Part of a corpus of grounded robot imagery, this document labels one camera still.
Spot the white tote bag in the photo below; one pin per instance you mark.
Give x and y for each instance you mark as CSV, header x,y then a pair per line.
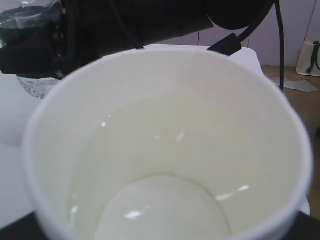
x,y
309,60

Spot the white paper cup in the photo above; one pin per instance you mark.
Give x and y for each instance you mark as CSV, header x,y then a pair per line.
x,y
166,144

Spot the clear plastic water bottle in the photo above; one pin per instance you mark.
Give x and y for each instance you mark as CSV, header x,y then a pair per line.
x,y
19,19

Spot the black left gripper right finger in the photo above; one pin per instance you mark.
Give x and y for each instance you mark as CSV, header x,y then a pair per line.
x,y
305,227

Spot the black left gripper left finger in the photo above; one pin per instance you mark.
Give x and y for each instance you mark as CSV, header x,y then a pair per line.
x,y
26,228

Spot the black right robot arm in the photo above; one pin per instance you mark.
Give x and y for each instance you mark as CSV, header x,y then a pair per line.
x,y
160,20

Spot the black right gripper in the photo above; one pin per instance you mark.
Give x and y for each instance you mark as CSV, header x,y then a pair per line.
x,y
90,30

